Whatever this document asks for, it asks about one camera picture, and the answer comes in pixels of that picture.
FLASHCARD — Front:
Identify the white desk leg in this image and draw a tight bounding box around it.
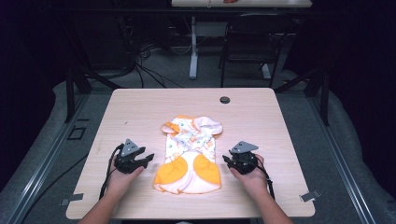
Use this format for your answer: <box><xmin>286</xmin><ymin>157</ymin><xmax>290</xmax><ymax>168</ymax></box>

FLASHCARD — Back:
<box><xmin>189</xmin><ymin>16</ymin><xmax>200</xmax><ymax>80</ymax></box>

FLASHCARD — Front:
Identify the person's right hand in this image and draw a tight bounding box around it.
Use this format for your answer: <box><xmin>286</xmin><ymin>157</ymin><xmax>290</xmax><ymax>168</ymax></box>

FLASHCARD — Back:
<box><xmin>229</xmin><ymin>154</ymin><xmax>269</xmax><ymax>196</ymax></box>

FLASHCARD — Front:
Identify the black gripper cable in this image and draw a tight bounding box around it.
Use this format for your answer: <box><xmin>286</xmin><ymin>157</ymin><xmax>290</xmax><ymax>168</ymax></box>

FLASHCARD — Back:
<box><xmin>98</xmin><ymin>143</ymin><xmax>125</xmax><ymax>201</ymax></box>
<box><xmin>255</xmin><ymin>163</ymin><xmax>276</xmax><ymax>201</ymax></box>

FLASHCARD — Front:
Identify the black floor cable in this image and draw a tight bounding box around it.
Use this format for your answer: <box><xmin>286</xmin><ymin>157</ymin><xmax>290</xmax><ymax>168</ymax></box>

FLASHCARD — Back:
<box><xmin>18</xmin><ymin>151</ymin><xmax>91</xmax><ymax>224</ymax></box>

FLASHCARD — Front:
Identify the aluminium floor rail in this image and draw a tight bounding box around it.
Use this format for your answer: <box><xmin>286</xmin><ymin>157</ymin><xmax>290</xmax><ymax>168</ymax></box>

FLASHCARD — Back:
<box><xmin>0</xmin><ymin>92</ymin><xmax>92</xmax><ymax>224</ymax></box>
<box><xmin>305</xmin><ymin>92</ymin><xmax>378</xmax><ymax>224</ymax></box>

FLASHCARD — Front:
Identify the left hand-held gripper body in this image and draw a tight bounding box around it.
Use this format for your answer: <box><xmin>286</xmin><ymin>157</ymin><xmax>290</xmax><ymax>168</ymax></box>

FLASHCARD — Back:
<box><xmin>113</xmin><ymin>138</ymin><xmax>148</xmax><ymax>175</ymax></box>

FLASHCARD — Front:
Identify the grey tape strip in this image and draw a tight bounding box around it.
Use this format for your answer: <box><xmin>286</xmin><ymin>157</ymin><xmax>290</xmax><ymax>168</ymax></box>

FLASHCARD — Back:
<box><xmin>299</xmin><ymin>189</ymin><xmax>322</xmax><ymax>203</ymax></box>
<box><xmin>59</xmin><ymin>192</ymin><xmax>85</xmax><ymax>206</ymax></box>

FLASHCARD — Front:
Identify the bundle of black floor cables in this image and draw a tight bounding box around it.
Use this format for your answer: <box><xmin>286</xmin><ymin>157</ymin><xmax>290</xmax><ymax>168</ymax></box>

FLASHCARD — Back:
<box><xmin>133</xmin><ymin>42</ymin><xmax>185</xmax><ymax>90</ymax></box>

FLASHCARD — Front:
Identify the person's left hand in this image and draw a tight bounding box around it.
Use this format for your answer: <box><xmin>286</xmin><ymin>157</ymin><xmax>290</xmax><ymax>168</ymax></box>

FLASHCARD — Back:
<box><xmin>106</xmin><ymin>163</ymin><xmax>146</xmax><ymax>196</ymax></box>

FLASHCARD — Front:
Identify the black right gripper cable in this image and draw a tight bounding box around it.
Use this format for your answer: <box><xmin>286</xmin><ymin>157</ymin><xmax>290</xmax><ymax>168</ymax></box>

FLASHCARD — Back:
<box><xmin>255</xmin><ymin>163</ymin><xmax>276</xmax><ymax>201</ymax></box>

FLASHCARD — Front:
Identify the black metal stand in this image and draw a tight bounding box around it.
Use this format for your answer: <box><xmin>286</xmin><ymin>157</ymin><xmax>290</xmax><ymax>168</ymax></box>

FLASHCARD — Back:
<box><xmin>274</xmin><ymin>65</ymin><xmax>332</xmax><ymax>127</ymax></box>
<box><xmin>63</xmin><ymin>61</ymin><xmax>123</xmax><ymax>124</ymax></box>

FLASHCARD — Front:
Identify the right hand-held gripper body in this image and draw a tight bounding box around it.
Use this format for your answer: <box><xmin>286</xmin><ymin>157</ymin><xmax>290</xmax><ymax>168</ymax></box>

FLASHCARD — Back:
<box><xmin>229</xmin><ymin>141</ymin><xmax>260</xmax><ymax>175</ymax></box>

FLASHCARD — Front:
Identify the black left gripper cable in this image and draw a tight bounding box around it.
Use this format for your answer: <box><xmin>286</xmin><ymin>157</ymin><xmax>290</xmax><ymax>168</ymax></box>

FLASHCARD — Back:
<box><xmin>98</xmin><ymin>143</ymin><xmax>125</xmax><ymax>201</ymax></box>

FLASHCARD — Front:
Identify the white and orange baby romper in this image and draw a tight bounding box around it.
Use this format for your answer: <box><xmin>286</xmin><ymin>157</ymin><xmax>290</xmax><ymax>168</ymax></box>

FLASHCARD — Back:
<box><xmin>151</xmin><ymin>114</ymin><xmax>224</xmax><ymax>196</ymax></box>

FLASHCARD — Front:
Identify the white desk foot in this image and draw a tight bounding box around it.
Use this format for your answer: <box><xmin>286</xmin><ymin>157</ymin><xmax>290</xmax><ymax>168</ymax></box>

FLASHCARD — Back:
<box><xmin>260</xmin><ymin>63</ymin><xmax>273</xmax><ymax>80</ymax></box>

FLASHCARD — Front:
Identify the black chair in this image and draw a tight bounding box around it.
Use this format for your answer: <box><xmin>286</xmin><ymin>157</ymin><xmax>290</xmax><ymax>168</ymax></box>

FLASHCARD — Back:
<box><xmin>219</xmin><ymin>13</ymin><xmax>291</xmax><ymax>89</ymax></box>

